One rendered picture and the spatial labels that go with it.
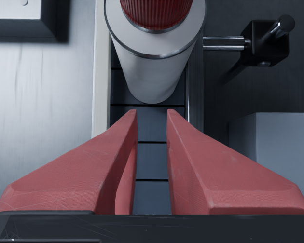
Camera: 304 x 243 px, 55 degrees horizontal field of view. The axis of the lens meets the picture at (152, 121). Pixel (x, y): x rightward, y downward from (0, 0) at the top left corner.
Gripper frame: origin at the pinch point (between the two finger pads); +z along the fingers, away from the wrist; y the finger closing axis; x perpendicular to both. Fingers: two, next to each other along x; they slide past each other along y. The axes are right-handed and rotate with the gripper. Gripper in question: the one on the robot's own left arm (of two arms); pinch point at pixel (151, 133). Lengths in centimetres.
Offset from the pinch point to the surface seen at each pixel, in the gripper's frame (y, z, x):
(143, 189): 0.9, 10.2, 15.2
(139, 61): 0.7, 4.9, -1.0
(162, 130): -1.1, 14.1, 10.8
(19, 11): 14.1, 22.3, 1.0
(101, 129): 4.6, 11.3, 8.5
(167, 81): -1.1, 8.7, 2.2
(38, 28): 12.8, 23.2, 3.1
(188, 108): -2.8, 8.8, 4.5
